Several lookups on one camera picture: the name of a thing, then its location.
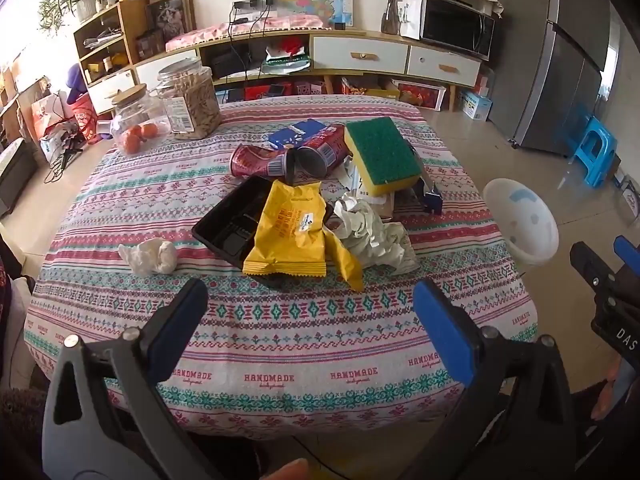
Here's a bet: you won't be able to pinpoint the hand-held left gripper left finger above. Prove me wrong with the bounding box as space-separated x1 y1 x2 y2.
42 277 226 480

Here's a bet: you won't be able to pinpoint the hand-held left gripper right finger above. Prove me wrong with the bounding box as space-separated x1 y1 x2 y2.
400 279 584 480

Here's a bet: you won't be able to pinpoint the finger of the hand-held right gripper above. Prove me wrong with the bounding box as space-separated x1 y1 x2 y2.
613 234 640 286
570 241 617 306

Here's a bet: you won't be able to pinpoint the white tissue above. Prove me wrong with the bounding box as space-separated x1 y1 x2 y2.
118 239 179 277

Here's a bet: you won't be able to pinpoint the black plastic tray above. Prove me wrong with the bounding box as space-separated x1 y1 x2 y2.
191 175 335 291

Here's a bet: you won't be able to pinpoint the grey paper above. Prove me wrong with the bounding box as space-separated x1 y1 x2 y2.
331 197 419 277

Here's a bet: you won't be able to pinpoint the yellow torn wrapper strip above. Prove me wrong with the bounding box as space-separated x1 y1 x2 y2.
322 224 366 294

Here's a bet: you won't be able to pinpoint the brown cardboard package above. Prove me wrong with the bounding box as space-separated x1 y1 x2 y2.
371 191 402 222

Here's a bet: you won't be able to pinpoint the yellow snack packet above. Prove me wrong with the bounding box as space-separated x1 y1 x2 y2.
242 180 328 279

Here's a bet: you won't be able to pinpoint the crushed red can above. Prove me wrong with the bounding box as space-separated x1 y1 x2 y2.
229 143 297 184

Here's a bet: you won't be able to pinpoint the green yellow sponge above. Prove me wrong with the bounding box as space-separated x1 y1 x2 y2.
344 116 424 197

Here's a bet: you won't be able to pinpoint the person's right hand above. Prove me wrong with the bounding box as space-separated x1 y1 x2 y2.
591 372 627 422

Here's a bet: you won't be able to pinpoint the printed striped tablecloth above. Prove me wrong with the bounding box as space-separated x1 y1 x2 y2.
22 95 539 442

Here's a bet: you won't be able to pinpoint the blue plastic stool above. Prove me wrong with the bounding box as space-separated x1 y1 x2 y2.
567 115 621 189

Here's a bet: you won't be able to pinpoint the dark blue carton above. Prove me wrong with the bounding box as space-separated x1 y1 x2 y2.
406 145 444 216

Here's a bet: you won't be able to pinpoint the person's dark floral clothing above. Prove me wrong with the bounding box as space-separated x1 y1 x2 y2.
0 239 27 353

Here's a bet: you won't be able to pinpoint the person's brown fuzzy clothing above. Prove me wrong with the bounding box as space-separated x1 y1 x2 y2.
0 387 56 480

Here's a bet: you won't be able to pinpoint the white blue cardboard box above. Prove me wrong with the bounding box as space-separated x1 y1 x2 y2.
457 87 494 121

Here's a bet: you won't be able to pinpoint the grey refrigerator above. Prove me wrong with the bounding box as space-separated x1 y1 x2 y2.
487 0 624 157

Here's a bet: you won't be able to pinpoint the glass jar with wooden lid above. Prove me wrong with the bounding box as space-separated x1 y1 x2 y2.
107 83 174 156

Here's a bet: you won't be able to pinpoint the dark grey appliance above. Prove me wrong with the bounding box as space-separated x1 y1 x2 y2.
0 139 39 217

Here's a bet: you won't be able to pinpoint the clear jar of nuts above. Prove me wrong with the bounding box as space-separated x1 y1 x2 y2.
155 57 223 141

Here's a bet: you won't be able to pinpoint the red bag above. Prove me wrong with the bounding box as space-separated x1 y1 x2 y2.
70 92 102 146

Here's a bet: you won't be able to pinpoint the red box in white basket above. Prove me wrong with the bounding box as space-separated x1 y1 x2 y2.
392 79 447 111

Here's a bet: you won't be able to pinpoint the black microwave oven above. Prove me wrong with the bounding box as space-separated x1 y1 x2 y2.
400 0 497 63

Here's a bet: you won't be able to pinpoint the black electronic box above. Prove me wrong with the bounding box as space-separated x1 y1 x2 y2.
210 44 252 81

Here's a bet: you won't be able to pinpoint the long white wooden cabinet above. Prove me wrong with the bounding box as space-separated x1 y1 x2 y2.
132 26 485 112

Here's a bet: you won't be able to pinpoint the brown cardboard boxes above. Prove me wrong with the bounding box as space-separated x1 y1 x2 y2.
0 52 52 147

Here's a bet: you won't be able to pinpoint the wooden shelf unit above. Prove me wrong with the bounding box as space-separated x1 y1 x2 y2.
72 0 152 117

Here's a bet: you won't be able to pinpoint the pink patterned cloth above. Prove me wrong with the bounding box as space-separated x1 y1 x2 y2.
165 14 334 54

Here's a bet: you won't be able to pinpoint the framed picture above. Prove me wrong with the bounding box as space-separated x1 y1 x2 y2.
145 0 197 44

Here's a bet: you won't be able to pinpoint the white power strip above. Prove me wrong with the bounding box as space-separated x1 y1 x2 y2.
232 0 277 14

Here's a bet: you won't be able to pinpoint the map poster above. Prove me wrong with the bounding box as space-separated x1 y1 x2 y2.
275 0 355 29

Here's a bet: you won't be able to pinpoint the black floor cables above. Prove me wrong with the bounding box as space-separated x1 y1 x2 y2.
44 129 87 184

